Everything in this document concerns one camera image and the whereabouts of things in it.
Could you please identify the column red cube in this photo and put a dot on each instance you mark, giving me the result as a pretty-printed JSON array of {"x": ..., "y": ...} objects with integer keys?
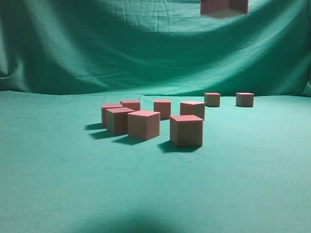
[
  {"x": 186, "y": 131},
  {"x": 192, "y": 107},
  {"x": 212, "y": 99},
  {"x": 106, "y": 106},
  {"x": 224, "y": 8},
  {"x": 143, "y": 124},
  {"x": 244, "y": 99},
  {"x": 117, "y": 120},
  {"x": 131, "y": 104}
]

